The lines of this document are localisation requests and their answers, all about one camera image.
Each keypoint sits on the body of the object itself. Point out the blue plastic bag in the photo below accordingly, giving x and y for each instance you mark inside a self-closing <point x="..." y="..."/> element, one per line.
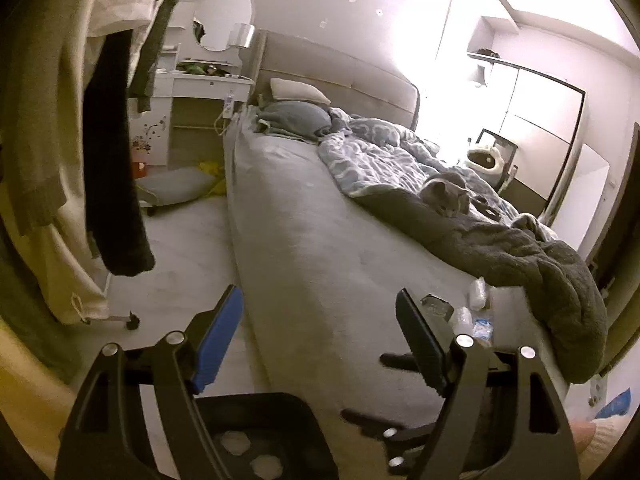
<point x="615" y="404"/>

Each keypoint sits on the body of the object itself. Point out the white pillow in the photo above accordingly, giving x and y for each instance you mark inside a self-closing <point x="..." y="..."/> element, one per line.
<point x="295" y="91"/>

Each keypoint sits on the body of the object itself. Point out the person's right forearm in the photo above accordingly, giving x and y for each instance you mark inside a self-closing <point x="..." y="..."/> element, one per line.
<point x="607" y="440"/>

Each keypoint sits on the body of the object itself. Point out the white dressing table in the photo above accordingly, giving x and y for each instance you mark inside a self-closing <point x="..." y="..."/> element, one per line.
<point x="200" y="105"/>

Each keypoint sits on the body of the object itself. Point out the black hanging garment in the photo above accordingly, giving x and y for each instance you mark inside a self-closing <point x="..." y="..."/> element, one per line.
<point x="117" y="175"/>

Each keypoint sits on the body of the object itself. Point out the grey wheeled cushion stool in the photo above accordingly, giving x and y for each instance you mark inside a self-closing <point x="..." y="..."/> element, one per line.
<point x="172" y="185"/>

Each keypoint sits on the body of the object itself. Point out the grey padded headboard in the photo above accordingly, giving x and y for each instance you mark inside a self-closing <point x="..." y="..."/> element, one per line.
<point x="340" y="72"/>

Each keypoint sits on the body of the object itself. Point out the grey cat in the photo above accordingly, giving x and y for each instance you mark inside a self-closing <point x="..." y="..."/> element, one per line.
<point x="447" y="195"/>

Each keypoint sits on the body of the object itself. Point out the yellow cloth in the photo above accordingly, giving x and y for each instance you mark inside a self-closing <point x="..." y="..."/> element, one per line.
<point x="212" y="172"/>

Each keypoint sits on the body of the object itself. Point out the beige knit sweater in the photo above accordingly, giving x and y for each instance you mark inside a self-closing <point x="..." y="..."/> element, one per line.
<point x="45" y="85"/>

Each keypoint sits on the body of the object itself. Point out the grey pillow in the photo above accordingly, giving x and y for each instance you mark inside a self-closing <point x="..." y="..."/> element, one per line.
<point x="295" y="117"/>

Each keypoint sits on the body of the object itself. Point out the dark green hanging garment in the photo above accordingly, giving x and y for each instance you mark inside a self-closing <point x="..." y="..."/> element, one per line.
<point x="155" y="45"/>

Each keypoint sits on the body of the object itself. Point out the white door panel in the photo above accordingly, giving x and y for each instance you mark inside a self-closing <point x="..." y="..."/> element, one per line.
<point x="582" y="195"/>

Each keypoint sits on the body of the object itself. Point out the dark clear plastic wrapper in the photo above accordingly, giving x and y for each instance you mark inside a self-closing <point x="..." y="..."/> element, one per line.
<point x="434" y="306"/>

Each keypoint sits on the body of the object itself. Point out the blue white tissue packet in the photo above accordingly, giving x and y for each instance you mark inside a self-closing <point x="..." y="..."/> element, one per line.
<point x="482" y="330"/>

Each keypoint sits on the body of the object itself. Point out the crumpled white plastic bottle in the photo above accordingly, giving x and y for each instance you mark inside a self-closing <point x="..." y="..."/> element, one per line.
<point x="477" y="294"/>

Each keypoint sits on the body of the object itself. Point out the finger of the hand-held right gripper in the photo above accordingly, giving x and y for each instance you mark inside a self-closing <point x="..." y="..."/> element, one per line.
<point x="395" y="360"/>
<point x="380" y="427"/>

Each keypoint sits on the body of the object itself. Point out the white clothes rack base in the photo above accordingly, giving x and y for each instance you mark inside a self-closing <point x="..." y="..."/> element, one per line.
<point x="125" y="317"/>

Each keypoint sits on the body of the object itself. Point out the dark grey fleece blanket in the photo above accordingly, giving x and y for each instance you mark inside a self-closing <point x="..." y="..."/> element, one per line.
<point x="520" y="265"/>

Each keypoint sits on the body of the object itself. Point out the blue patterned duvet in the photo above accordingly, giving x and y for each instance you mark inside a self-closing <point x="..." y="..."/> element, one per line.
<point x="380" y="160"/>

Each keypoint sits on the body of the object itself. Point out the oval mirror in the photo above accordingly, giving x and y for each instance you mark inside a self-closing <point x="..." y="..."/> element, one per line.
<point x="220" y="15"/>

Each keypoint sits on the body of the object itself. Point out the white sliding wardrobe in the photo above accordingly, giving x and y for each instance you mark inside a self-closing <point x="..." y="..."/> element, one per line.
<point x="530" y="115"/>

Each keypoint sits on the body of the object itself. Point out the white cat-shaped pet device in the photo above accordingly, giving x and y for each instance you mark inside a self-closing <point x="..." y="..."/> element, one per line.
<point x="482" y="162"/>

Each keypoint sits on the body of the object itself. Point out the crumpled clear plastic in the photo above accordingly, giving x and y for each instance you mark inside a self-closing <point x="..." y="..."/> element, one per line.
<point x="461" y="321"/>

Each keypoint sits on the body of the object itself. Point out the olive hanging garment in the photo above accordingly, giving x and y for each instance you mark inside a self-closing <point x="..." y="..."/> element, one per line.
<point x="35" y="320"/>

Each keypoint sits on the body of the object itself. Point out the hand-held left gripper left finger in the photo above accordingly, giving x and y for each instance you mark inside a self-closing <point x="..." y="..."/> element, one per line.
<point x="220" y="345"/>

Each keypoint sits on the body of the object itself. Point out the red box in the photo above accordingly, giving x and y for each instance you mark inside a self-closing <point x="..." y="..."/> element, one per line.
<point x="138" y="167"/>

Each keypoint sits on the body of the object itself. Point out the grey bed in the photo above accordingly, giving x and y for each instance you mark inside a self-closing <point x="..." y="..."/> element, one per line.
<point x="310" y="240"/>

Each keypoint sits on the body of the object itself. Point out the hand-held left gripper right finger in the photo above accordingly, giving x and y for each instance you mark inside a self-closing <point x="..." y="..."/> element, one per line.
<point x="419" y="340"/>

